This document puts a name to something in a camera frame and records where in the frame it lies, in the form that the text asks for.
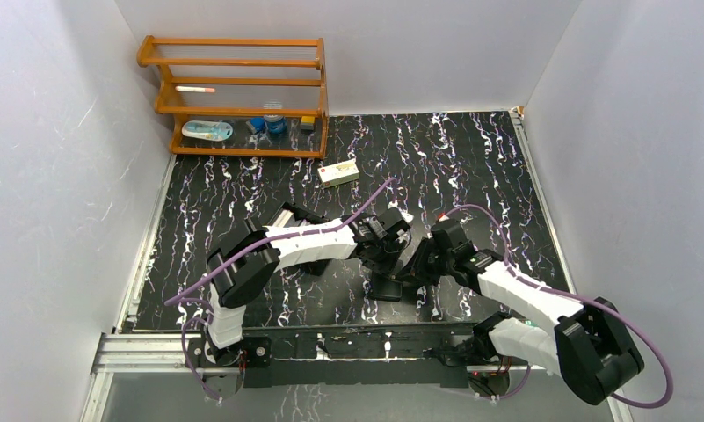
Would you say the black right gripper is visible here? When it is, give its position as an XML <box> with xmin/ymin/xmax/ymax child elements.
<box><xmin>396</xmin><ymin>236</ymin><xmax>454</xmax><ymax>287</ymax></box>

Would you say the black card holder box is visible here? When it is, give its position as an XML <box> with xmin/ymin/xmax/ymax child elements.
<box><xmin>264</xmin><ymin>202</ymin><xmax>330</xmax><ymax>236</ymax></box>

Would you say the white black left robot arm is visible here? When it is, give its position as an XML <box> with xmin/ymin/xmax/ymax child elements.
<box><xmin>207</xmin><ymin>207</ymin><xmax>413</xmax><ymax>366</ymax></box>

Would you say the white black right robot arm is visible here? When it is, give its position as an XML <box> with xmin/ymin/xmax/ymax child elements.
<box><xmin>396</xmin><ymin>220</ymin><xmax>645</xmax><ymax>404</ymax></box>

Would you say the white green red carton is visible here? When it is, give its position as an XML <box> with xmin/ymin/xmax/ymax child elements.
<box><xmin>317</xmin><ymin>159</ymin><xmax>359</xmax><ymax>188</ymax></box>

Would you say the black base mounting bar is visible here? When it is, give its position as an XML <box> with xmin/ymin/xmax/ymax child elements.
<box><xmin>185</xmin><ymin>323</ymin><xmax>526</xmax><ymax>394</ymax></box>

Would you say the small yellow black block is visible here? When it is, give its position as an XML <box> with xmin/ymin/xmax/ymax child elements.
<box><xmin>300</xmin><ymin>116</ymin><xmax>316</xmax><ymax>132</ymax></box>

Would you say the blue jar clear lid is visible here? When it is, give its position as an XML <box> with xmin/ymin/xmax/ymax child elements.
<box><xmin>263</xmin><ymin>101</ymin><xmax>287</xmax><ymax>135</ymax></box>

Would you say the small blue block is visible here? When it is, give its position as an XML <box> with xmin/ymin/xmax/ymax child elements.
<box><xmin>246</xmin><ymin>117</ymin><xmax>266</xmax><ymax>134</ymax></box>

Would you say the wooden shelf rack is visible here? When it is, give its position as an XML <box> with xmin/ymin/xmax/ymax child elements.
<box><xmin>136</xmin><ymin>35</ymin><xmax>329</xmax><ymax>159</ymax></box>

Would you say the blue white plastic package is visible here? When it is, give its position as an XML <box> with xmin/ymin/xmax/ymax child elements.
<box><xmin>181</xmin><ymin>120</ymin><xmax>234</xmax><ymax>142</ymax></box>

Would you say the white pink marker pen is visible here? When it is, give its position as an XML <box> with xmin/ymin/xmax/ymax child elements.
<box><xmin>175</xmin><ymin>85</ymin><xmax>216</xmax><ymax>93</ymax></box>

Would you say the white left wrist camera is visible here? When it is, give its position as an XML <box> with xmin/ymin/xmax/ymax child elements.
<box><xmin>387</xmin><ymin>207</ymin><xmax>413</xmax><ymax>238</ymax></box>

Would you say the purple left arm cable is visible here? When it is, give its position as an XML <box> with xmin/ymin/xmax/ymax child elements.
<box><xmin>163</xmin><ymin>177</ymin><xmax>398</xmax><ymax>403</ymax></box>

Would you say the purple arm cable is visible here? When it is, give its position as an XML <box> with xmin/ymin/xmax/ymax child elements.
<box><xmin>439</xmin><ymin>203</ymin><xmax>675</xmax><ymax>410</ymax></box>
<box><xmin>163</xmin><ymin>177</ymin><xmax>398</xmax><ymax>403</ymax></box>

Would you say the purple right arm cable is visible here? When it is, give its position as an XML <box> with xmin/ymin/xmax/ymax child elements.
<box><xmin>439</xmin><ymin>203</ymin><xmax>675</xmax><ymax>410</ymax></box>

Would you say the aluminium frame rail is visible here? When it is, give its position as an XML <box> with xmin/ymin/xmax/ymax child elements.
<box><xmin>80</xmin><ymin>331</ymin><xmax>213</xmax><ymax>422</ymax></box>

